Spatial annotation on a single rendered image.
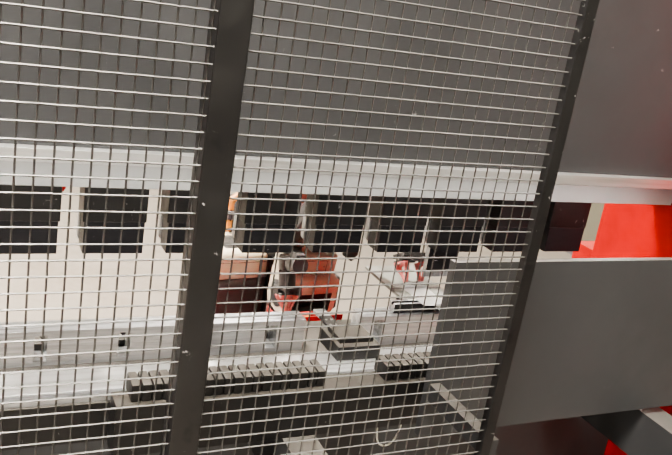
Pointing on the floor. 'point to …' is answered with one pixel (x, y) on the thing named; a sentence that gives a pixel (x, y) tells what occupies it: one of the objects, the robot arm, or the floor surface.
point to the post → (212, 193)
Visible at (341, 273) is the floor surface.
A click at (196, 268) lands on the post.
